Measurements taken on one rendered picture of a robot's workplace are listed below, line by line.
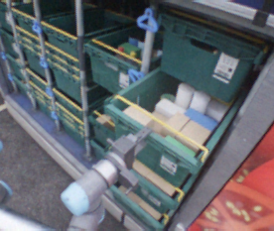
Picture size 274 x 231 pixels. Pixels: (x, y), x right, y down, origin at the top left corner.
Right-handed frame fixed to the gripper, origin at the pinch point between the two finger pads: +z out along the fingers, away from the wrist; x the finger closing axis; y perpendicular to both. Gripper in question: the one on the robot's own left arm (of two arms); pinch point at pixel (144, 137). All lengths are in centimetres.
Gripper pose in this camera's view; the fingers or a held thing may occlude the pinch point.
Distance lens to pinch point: 67.7
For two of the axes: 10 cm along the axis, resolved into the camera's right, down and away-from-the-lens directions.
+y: -7.7, -4.9, 4.1
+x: -0.8, 7.2, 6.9
